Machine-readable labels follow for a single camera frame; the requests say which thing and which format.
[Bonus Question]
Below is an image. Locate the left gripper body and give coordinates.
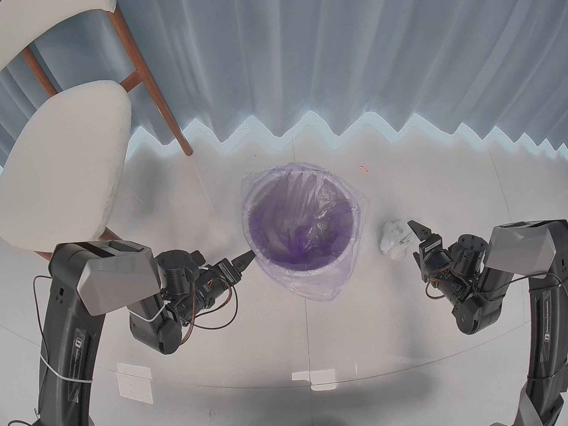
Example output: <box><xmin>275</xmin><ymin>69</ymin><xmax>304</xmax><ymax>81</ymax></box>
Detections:
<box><xmin>197</xmin><ymin>258</ymin><xmax>242</xmax><ymax>301</ymax></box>

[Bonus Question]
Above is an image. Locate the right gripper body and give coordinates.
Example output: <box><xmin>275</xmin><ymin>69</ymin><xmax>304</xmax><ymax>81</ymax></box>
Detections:
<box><xmin>418</xmin><ymin>233</ymin><xmax>454</xmax><ymax>283</ymax></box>

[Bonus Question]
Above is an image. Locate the purple plastic bag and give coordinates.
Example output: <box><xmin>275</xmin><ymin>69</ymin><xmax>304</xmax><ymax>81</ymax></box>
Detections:
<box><xmin>241</xmin><ymin>162</ymin><xmax>371</xmax><ymax>303</ymax></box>

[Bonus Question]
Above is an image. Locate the white trash bin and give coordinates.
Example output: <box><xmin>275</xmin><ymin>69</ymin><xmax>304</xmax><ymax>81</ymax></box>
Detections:
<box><xmin>242</xmin><ymin>164</ymin><xmax>360</xmax><ymax>275</ymax></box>

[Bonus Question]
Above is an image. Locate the crumpled white plastic wrapper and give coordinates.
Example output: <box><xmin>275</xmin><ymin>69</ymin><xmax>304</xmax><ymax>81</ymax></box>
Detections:
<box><xmin>379</xmin><ymin>219</ymin><xmax>421</xmax><ymax>263</ymax></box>

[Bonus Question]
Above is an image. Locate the white cushioned wooden chair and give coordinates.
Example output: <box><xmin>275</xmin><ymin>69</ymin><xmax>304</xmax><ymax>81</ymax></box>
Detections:
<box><xmin>0</xmin><ymin>0</ymin><xmax>194</xmax><ymax>263</ymax></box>

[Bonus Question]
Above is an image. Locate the pale blue curtain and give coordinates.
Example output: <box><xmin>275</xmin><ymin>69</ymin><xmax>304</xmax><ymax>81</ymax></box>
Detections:
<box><xmin>0</xmin><ymin>0</ymin><xmax>568</xmax><ymax>159</ymax></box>

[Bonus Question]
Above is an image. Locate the black cable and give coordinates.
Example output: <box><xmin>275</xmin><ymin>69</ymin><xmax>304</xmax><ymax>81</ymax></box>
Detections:
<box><xmin>177</xmin><ymin>278</ymin><xmax>239</xmax><ymax>333</ymax></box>
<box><xmin>470</xmin><ymin>271</ymin><xmax>564</xmax><ymax>296</ymax></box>

